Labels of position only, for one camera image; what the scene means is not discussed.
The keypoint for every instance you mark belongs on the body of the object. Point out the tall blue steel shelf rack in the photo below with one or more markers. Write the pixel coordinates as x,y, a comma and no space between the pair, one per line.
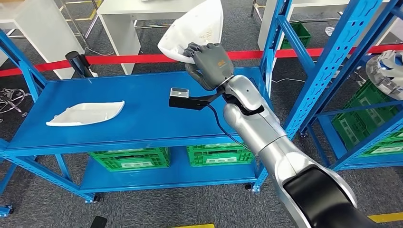
327,63

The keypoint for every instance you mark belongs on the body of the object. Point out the white table with chrome crossbar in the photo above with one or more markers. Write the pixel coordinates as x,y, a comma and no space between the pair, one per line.
119,19

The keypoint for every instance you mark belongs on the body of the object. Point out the red barrier belt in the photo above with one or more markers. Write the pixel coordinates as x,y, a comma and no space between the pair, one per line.
126,59

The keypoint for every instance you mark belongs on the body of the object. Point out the white blue wheel cover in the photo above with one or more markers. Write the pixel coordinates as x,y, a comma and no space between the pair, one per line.
387,75

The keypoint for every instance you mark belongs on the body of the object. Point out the green plastic crate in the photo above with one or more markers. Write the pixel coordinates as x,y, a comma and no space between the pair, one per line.
132,160
297,36
220,155
387,148
362,119

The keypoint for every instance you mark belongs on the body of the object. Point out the chrome tube frame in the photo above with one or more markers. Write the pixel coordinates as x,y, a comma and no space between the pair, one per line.
91,22

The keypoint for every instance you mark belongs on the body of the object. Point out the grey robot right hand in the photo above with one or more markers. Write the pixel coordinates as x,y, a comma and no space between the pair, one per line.
212,66

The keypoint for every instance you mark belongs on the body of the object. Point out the wide white table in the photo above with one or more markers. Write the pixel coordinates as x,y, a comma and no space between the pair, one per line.
311,2

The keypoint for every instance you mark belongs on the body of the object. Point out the workbench caster wheel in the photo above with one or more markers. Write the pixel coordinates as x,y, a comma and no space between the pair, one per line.
97,198
248,187

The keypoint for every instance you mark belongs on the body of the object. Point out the white panel table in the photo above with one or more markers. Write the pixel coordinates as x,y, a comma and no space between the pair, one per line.
41,31

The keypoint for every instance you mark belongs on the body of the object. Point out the white curved plastic part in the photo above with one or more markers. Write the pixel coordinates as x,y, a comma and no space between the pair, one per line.
88,113

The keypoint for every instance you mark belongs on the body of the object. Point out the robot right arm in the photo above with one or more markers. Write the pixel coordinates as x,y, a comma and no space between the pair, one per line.
267,135

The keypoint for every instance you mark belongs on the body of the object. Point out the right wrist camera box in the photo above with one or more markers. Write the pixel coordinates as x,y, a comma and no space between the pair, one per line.
182,100

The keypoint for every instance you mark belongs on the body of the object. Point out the white pointed plastic part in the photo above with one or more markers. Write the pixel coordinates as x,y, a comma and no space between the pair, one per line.
195,28

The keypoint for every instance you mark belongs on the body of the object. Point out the clear crumpled plastic wrap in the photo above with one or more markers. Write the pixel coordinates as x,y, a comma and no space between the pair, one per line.
329,31

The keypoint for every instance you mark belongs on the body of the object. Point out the black stanchion post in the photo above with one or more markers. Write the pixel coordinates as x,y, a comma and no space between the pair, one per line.
77,63

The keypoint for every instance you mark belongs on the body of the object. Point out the yellow floor tape outline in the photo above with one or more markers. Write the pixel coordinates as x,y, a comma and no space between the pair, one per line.
384,217
94,12

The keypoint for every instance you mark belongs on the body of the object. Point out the chrome chair base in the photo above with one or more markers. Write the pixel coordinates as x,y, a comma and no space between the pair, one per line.
12,100

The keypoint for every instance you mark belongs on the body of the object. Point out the low blue steel workbench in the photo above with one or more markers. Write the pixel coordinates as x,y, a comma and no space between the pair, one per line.
141,107

